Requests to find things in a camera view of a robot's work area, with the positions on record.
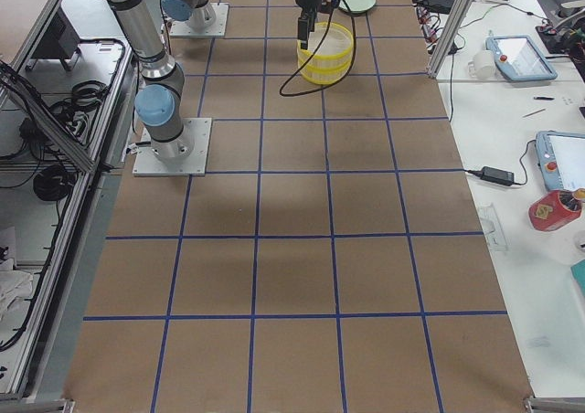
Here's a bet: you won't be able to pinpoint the yellow bamboo steamer layer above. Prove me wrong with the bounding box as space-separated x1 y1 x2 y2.
297 22 354 66
300 57 351 85

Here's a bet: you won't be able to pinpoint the light green plate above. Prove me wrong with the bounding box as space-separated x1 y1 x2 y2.
339 0 377 16

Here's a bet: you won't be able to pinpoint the white mug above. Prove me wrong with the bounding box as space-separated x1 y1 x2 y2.
467 49 496 80

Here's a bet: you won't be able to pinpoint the far blue teach pendant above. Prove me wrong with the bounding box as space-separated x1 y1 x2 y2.
485 35 558 82

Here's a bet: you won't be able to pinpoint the blue teach pendant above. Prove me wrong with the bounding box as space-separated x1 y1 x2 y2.
485 35 558 82
536 131 585 191

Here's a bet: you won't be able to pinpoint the black box on shelf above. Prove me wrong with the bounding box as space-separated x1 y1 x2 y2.
27 7 80 71

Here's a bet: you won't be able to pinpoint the black power adapter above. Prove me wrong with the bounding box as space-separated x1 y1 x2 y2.
466 166 515 186

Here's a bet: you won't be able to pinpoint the near blue teach pendant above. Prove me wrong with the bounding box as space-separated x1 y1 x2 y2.
536 131 585 191

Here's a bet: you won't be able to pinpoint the clear plastic holder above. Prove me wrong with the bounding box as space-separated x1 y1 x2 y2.
476 204 508 251

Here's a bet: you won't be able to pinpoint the red emergency stop device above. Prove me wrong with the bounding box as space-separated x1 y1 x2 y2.
528 189 584 231

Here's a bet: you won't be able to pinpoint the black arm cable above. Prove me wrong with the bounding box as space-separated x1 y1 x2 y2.
279 0 357 98

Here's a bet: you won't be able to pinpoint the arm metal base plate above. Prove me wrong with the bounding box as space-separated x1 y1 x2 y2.
170 3 229 38
133 118 212 176

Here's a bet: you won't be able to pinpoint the aluminium frame post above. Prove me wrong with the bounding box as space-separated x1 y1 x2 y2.
427 0 473 79

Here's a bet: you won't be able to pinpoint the coiled black cables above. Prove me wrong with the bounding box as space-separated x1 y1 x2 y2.
32 164 74 204

